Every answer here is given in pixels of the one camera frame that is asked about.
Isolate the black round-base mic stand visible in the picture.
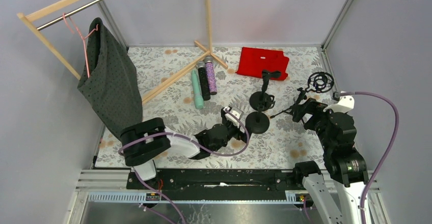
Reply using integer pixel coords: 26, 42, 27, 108
246, 92, 275, 134

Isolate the mint green microphone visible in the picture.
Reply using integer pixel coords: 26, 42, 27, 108
191, 70, 204, 109

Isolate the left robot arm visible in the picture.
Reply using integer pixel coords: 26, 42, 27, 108
118, 106, 251, 181

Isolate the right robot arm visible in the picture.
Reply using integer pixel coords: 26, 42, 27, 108
290, 96, 369, 223

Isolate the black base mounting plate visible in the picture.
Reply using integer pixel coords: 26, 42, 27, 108
146, 169, 307, 201

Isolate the red folded cloth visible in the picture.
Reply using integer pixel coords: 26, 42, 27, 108
236, 47, 289, 81

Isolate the black glitter microphone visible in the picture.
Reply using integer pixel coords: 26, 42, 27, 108
197, 61, 211, 101

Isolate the purple glitter microphone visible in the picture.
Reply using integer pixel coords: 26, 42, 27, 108
204, 55, 217, 95

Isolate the dark grey dotted garment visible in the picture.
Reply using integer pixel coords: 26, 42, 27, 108
77, 17, 143, 138

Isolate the wooden clothes rack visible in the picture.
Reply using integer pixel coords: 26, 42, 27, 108
17, 0, 228, 104

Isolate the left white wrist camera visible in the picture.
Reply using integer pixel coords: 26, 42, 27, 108
222, 106, 244, 120

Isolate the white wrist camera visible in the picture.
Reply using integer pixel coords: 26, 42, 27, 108
323, 92, 355, 114
222, 106, 244, 120

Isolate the black tripod shock-mount stand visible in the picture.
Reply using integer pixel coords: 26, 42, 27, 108
270, 71, 335, 119

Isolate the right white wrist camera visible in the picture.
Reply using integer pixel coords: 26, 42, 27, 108
323, 92, 355, 114

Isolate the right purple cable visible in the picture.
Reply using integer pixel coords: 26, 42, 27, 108
339, 91, 399, 224

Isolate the purple cable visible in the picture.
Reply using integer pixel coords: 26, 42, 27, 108
339, 91, 399, 224
118, 109, 251, 224

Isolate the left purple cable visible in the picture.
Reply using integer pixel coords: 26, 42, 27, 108
118, 109, 251, 224

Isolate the pink wire hanger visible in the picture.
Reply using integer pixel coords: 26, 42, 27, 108
62, 12, 99, 78

